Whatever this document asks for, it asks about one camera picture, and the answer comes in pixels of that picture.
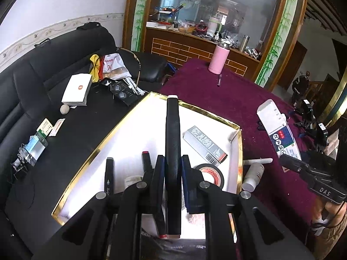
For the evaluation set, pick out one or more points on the silver grey carton box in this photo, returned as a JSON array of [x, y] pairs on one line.
[[204, 146]]

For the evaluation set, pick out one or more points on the white tube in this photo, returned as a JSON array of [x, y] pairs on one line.
[[259, 160]]

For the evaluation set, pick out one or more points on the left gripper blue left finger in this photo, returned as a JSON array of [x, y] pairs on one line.
[[157, 186]]

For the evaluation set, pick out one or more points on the white green pill bottle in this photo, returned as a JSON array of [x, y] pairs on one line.
[[132, 180]]

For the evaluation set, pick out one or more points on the yellow cloth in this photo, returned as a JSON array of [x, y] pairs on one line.
[[94, 68]]

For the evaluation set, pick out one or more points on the small white ball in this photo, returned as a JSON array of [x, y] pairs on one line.
[[64, 109]]

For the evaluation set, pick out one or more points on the black leather sofa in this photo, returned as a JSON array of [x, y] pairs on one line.
[[31, 92]]

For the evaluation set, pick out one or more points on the black electrical tape roll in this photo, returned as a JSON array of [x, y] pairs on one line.
[[212, 174]]

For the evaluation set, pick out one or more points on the clear plastic bottle on sofa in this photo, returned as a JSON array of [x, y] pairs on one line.
[[29, 153]]

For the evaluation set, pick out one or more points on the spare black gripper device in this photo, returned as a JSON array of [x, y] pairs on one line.
[[315, 130]]

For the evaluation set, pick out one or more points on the red capped black marker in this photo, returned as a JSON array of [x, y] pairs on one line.
[[151, 186]]

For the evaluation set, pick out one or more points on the operator right hand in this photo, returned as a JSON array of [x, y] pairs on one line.
[[326, 215]]

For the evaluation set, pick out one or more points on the black marker pen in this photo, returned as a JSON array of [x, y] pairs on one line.
[[173, 168]]

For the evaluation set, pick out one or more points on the white pill bottle red label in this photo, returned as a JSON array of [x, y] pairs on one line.
[[253, 177]]

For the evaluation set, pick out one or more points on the gold white open box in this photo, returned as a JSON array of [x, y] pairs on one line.
[[143, 129]]

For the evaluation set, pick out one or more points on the blue white medicine box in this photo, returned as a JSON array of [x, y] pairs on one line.
[[277, 128]]

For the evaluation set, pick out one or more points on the white box red logo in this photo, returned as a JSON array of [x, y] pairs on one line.
[[77, 90]]

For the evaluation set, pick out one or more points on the pink thermos bottle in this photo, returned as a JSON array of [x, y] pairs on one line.
[[219, 58]]

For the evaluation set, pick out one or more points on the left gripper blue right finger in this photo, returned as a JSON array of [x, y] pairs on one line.
[[194, 195]]

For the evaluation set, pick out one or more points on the wooden mirror cabinet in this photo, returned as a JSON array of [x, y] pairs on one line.
[[254, 32]]

